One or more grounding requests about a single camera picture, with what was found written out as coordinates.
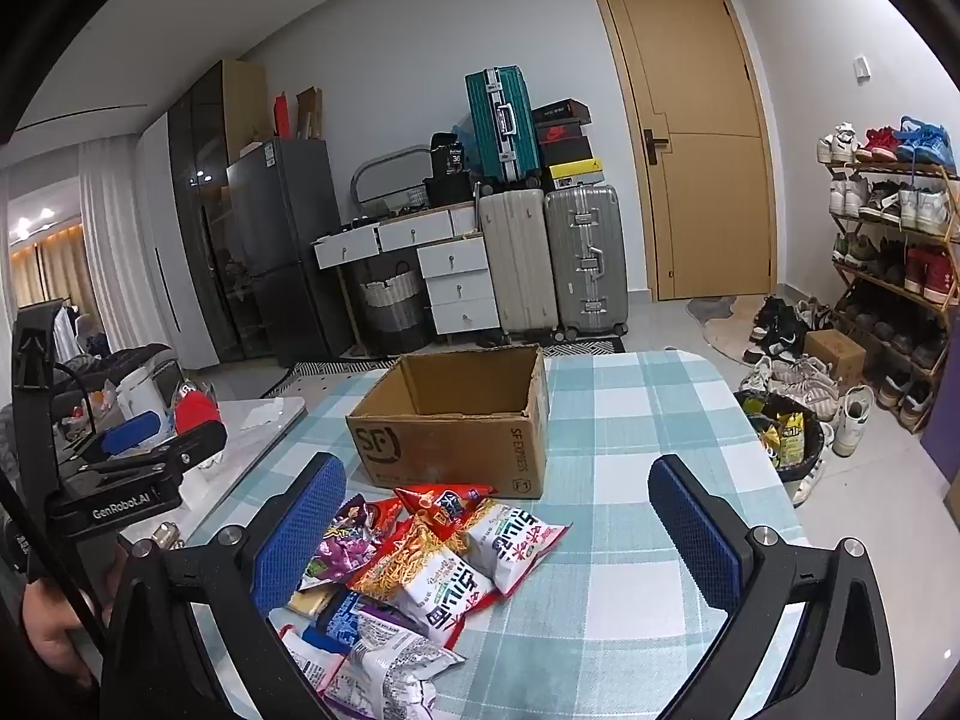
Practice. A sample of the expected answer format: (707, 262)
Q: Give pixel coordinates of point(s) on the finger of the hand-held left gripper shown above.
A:
(202, 442)
(135, 435)

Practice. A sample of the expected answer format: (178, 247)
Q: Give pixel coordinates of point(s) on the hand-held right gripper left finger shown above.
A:
(300, 540)

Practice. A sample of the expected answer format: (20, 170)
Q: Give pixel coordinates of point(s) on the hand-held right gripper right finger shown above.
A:
(694, 540)

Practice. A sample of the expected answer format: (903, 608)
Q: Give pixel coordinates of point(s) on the yellow snack packet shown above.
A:
(311, 601)

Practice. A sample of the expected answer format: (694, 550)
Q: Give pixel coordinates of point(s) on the blue cookie packet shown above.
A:
(349, 619)

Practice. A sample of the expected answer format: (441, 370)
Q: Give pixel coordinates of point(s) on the white blue snack packet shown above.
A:
(307, 660)

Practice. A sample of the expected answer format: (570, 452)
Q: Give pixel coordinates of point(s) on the orange noodle snack packet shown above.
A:
(420, 577)

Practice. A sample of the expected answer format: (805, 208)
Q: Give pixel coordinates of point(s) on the red triangular snack packet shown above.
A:
(439, 506)

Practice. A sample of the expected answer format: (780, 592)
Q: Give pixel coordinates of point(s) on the white purple snack packet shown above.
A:
(390, 660)

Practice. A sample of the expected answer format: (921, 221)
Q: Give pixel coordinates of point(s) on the brown cardboard box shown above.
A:
(442, 450)

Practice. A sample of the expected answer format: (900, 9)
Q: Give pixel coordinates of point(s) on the white red snack packet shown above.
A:
(510, 540)

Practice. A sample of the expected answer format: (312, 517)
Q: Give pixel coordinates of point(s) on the person's left hand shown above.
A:
(45, 630)

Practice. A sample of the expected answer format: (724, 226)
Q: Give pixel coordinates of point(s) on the red gift box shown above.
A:
(196, 409)

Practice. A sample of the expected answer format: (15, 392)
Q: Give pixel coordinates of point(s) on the white kettle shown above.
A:
(139, 394)

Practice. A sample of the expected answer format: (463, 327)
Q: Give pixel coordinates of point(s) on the white tissue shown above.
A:
(268, 410)

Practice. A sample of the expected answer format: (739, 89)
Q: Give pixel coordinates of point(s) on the dark padded jacket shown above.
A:
(127, 360)

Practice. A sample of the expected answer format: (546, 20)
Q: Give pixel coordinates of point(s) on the clothes rack with clothes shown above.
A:
(67, 330)

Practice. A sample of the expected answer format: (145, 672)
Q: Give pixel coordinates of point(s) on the black trash bin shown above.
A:
(806, 465)

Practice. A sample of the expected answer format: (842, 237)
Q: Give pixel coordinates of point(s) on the black white patterned rug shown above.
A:
(322, 371)

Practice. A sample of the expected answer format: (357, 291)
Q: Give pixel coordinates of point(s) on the beige curtain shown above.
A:
(52, 270)

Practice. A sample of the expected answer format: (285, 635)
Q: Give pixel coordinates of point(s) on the pile of shoes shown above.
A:
(795, 382)

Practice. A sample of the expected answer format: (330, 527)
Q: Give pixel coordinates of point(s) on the white sheer curtain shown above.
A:
(116, 240)

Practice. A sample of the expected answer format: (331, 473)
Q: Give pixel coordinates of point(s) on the white wardrobe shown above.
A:
(154, 240)

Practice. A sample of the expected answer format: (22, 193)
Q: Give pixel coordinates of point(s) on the beige round rug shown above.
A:
(727, 341)

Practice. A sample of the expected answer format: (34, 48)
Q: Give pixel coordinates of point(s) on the dark grey fridge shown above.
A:
(289, 255)

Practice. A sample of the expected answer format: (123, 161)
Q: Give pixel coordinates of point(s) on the dark glass cabinet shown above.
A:
(199, 225)

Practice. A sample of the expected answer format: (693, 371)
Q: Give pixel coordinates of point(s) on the woven laundry basket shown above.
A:
(390, 307)

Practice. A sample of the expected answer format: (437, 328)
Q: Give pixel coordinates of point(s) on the grey door mat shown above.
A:
(712, 309)

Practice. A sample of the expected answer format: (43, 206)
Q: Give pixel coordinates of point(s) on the small cardboard box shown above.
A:
(836, 356)

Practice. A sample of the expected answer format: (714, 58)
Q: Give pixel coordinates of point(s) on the purple panel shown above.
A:
(943, 457)

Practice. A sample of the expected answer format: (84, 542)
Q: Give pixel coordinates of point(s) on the silver suitcase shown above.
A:
(585, 262)

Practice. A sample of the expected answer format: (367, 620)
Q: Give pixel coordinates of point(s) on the white drawer desk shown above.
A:
(457, 285)

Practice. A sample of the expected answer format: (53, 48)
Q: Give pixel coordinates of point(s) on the beige suitcase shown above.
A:
(517, 262)

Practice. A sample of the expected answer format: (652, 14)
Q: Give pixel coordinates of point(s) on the tan wooden door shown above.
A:
(697, 202)

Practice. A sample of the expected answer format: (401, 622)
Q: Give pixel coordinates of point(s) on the brown paper box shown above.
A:
(309, 114)

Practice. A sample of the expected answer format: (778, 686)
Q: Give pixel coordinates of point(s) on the black storage box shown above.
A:
(450, 191)

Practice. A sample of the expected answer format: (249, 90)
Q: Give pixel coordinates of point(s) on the black bag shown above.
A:
(448, 157)

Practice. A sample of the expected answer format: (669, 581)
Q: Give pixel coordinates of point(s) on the wooden shoe rack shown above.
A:
(949, 232)

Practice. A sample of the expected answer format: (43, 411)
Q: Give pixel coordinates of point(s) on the shoe rack with shoes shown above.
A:
(926, 202)

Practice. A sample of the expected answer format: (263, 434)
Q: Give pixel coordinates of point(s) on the red black shoe box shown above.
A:
(560, 133)

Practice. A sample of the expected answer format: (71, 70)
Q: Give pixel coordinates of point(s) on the teal suitcase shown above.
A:
(502, 127)

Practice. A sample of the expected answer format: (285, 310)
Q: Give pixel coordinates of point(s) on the grey arched metal frame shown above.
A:
(375, 161)

